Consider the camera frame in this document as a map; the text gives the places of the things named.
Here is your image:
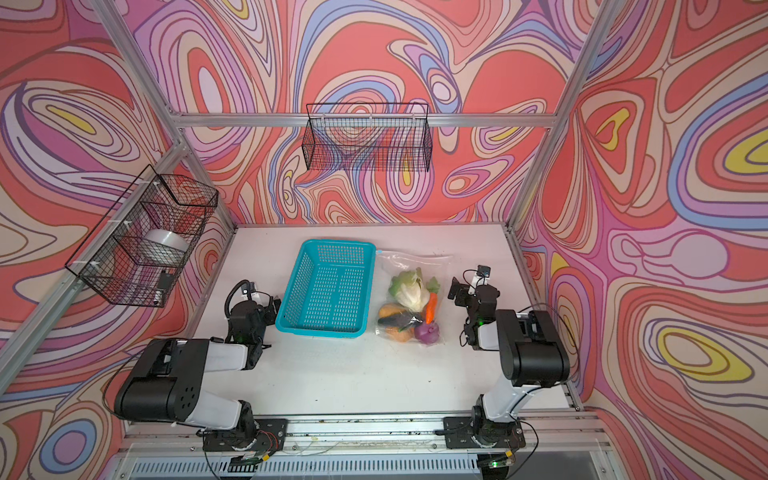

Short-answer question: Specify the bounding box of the tan bread bun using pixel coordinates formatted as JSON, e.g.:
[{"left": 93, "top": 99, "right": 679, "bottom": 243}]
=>
[{"left": 385, "top": 327, "right": 414, "bottom": 343}]

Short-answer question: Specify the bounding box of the purple onion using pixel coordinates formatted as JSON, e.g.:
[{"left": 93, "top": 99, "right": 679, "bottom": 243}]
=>
[{"left": 414, "top": 322, "right": 440, "bottom": 345}]

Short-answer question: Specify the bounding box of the brown potato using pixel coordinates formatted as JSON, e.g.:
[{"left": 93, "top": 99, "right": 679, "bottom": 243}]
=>
[{"left": 377, "top": 303, "right": 408, "bottom": 324}]

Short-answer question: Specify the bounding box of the green lettuce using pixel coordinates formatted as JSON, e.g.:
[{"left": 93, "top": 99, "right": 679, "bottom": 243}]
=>
[{"left": 388, "top": 268, "right": 429, "bottom": 312}]

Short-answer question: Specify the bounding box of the teal plastic basket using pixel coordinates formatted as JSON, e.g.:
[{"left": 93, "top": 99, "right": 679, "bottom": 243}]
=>
[{"left": 276, "top": 239, "right": 377, "bottom": 339}]

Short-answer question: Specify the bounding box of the white roll in basket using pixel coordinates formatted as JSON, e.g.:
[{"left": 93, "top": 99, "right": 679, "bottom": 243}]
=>
[{"left": 139, "top": 229, "right": 189, "bottom": 267}]

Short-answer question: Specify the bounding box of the black wire basket wall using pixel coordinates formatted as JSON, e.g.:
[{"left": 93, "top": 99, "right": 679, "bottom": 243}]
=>
[
  {"left": 301, "top": 101, "right": 433, "bottom": 172},
  {"left": 65, "top": 166, "right": 219, "bottom": 308}
]

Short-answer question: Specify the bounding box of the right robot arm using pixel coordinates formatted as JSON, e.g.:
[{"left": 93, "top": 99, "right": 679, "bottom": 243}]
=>
[{"left": 441, "top": 279, "right": 571, "bottom": 450}]

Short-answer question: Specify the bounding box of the clear zip top bag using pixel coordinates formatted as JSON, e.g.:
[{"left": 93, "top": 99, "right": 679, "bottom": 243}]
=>
[{"left": 374, "top": 250, "right": 453, "bottom": 348}]

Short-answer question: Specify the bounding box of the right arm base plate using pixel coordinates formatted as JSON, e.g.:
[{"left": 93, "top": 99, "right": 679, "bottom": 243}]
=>
[{"left": 435, "top": 416, "right": 527, "bottom": 451}]

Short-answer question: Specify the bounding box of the black wire basket back wall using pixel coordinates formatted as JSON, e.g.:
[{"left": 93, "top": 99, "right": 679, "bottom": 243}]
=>
[{"left": 301, "top": 101, "right": 433, "bottom": 172}]

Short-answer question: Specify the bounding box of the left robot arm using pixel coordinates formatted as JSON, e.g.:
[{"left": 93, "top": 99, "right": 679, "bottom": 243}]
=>
[{"left": 113, "top": 297, "right": 286, "bottom": 454}]

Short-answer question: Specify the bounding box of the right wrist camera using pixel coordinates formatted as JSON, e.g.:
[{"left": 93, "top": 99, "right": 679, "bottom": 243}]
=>
[{"left": 473, "top": 265, "right": 491, "bottom": 287}]

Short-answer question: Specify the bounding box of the orange carrot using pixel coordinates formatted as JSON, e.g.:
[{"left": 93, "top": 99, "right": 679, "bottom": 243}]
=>
[{"left": 424, "top": 277, "right": 440, "bottom": 324}]

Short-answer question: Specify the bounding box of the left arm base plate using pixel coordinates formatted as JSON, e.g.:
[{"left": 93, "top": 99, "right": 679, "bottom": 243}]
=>
[{"left": 202, "top": 418, "right": 288, "bottom": 453}]

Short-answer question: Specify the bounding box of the black wire basket left wall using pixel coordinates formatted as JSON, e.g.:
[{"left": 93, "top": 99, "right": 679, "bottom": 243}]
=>
[{"left": 65, "top": 166, "right": 219, "bottom": 308}]

